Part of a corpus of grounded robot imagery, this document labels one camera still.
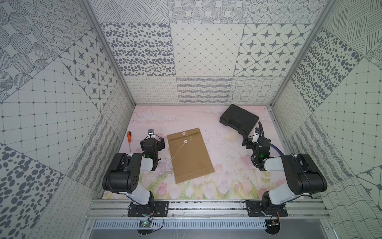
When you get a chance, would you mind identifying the white closure string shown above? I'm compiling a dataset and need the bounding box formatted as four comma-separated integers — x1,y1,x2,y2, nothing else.
171,135,192,162

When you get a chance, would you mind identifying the brown kraft file bag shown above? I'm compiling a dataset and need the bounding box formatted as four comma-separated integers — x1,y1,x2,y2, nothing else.
167,128,215,184

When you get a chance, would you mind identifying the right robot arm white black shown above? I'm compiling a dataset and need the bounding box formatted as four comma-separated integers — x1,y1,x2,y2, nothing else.
242,134,327,216

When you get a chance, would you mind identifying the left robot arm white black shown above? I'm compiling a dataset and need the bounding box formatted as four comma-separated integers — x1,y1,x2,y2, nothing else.
102,134,168,217

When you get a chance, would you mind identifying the black plastic tool case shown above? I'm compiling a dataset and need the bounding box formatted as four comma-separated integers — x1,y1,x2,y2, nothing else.
219,104,259,137

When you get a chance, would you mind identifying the pink floral table mat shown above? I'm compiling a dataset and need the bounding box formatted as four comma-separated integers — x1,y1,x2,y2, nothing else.
119,106,286,200

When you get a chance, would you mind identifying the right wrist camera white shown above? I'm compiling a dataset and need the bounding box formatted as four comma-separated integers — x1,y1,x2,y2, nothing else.
252,127,260,142

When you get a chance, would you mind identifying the orange handled screwdriver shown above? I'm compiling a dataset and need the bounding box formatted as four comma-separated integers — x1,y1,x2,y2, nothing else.
127,131,132,152

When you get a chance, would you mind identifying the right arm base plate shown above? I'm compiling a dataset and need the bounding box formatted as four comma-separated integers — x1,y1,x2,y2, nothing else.
243,200,288,217

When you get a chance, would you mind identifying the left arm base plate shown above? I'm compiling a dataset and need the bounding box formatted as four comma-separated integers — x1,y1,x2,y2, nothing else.
128,201,169,217

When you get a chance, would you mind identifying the aluminium mounting rail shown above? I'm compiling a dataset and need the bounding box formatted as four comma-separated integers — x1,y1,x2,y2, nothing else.
85,199,330,219

